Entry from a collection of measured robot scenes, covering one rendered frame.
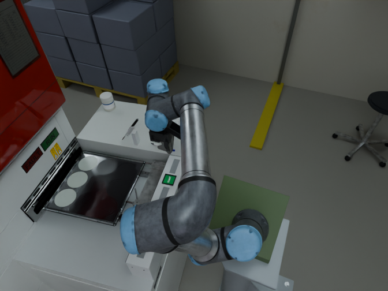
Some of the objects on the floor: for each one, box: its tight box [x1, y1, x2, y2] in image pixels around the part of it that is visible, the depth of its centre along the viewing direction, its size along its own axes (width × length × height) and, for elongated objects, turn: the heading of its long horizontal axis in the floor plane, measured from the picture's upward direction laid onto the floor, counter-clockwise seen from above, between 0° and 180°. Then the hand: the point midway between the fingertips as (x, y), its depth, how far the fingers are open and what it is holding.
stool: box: [332, 91, 388, 167], centre depth 247 cm, size 51×53×56 cm
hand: (171, 151), depth 120 cm, fingers closed
